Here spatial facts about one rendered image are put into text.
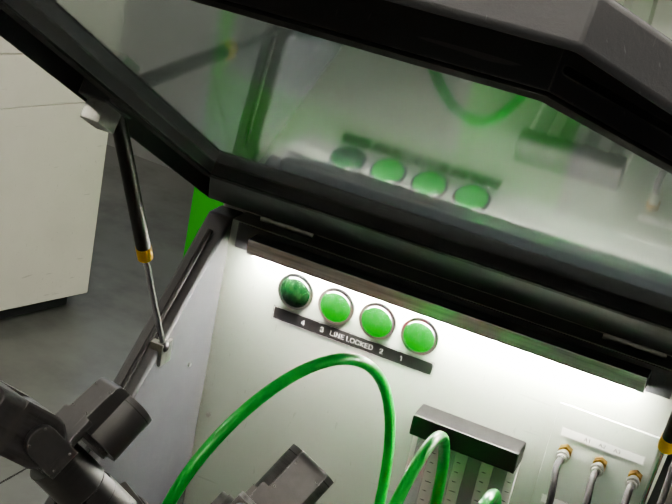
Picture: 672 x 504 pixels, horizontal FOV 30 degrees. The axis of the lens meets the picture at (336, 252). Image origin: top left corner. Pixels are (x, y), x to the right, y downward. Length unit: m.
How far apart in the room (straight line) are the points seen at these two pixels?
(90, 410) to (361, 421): 0.52
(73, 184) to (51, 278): 0.36
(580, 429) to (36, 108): 2.93
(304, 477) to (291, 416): 0.51
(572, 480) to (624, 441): 0.09
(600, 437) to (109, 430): 0.63
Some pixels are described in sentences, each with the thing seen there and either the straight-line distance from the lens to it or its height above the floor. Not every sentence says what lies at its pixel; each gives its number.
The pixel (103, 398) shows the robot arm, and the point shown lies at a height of 1.41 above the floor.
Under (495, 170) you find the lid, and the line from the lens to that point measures 1.04.
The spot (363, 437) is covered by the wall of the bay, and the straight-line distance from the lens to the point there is 1.72.
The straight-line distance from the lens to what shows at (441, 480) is 1.54.
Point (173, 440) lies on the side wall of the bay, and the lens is 1.78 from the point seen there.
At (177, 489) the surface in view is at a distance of 1.36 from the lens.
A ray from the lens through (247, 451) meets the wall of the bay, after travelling 1.81.
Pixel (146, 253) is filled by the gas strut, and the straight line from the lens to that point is 1.50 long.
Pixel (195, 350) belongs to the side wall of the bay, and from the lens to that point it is 1.73.
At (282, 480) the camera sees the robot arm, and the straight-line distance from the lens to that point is 1.24.
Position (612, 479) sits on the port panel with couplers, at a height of 1.28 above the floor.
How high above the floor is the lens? 2.05
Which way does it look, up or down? 21 degrees down
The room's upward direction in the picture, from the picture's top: 12 degrees clockwise
